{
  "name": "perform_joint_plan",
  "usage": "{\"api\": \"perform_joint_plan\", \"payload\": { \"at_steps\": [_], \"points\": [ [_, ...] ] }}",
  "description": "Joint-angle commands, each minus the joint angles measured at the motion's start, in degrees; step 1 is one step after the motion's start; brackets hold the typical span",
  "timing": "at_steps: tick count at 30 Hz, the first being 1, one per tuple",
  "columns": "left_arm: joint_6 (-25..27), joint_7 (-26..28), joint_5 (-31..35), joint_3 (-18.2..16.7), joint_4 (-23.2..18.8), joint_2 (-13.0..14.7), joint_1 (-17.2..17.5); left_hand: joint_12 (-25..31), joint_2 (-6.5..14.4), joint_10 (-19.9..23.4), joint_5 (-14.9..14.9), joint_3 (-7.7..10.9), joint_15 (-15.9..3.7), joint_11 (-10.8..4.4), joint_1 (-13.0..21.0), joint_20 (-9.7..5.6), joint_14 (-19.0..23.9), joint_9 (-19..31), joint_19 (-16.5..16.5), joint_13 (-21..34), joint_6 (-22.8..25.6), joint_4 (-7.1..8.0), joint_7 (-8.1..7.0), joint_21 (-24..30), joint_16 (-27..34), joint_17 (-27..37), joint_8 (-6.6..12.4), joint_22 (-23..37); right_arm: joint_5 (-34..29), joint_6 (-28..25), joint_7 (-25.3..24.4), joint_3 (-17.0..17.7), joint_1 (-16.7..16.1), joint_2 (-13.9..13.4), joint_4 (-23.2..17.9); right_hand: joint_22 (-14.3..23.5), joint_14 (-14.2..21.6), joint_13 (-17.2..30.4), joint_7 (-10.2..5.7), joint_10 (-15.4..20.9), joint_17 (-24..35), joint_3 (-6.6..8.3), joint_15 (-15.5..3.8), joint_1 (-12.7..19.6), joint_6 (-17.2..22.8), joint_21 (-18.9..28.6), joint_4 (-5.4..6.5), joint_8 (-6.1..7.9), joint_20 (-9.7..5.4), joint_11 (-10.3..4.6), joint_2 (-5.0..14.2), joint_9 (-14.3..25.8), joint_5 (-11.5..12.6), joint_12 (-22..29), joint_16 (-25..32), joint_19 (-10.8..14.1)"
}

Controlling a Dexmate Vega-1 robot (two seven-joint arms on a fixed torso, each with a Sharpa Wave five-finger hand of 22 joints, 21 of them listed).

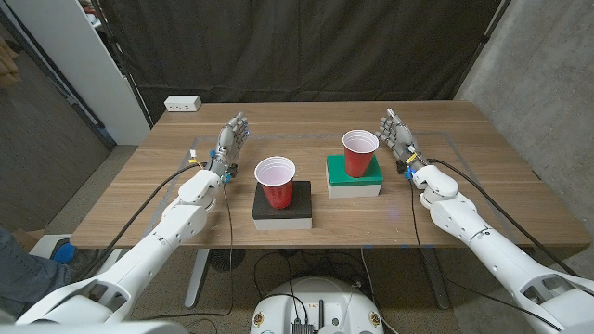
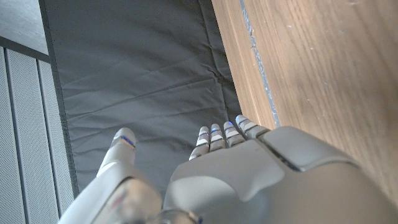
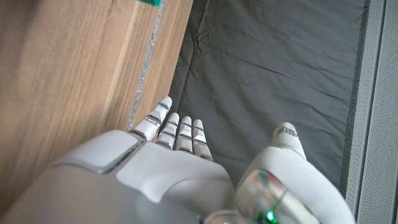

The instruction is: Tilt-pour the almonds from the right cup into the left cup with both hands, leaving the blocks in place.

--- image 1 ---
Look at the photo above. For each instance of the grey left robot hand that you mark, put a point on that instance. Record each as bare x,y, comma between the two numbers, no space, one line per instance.
228,141

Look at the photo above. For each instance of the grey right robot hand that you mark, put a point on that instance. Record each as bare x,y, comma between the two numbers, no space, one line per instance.
400,137

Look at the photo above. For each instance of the red plastic cup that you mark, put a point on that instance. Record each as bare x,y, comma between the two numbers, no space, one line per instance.
277,192
358,162

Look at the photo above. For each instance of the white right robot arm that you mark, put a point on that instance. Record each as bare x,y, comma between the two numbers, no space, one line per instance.
492,246

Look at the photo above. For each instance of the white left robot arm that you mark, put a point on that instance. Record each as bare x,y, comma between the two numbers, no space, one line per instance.
153,246

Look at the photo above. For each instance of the white robot shoulder shell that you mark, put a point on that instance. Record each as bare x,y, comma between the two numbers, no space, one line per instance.
93,328

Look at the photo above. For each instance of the white power strip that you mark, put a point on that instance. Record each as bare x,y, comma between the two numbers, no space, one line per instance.
182,103

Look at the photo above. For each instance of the green-topped white block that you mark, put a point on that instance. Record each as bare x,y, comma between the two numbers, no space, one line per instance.
336,174

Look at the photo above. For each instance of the black-topped white block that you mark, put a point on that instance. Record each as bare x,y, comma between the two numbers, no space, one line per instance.
301,204

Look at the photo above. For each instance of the black backdrop stand pole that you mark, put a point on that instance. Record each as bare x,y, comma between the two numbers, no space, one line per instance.
485,39
134,90

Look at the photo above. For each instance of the black curtain backdrop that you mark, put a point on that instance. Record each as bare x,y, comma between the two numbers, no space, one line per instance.
301,51

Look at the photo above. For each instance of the black round floor object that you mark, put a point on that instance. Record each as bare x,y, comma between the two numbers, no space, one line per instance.
227,260

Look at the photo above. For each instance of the white table leg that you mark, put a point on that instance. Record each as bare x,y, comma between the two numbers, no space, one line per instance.
197,278

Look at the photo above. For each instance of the grey table leg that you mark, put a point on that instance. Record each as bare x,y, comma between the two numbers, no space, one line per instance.
435,278

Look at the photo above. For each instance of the white cabinet panel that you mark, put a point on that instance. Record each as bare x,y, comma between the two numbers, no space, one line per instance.
88,60

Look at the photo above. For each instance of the white robot torso base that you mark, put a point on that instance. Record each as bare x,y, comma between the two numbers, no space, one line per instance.
320,297

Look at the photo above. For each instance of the blue and black foot pedal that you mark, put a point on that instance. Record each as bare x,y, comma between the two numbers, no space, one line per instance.
64,253

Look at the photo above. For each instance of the white floor board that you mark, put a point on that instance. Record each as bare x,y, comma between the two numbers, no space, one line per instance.
44,246

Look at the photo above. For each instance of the cardboard box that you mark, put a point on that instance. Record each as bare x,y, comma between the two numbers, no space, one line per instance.
28,239

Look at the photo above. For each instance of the tan stacked boards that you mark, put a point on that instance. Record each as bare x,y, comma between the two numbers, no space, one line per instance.
7,65

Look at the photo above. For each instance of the person's leg in jeans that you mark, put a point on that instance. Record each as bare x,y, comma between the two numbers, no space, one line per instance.
28,273

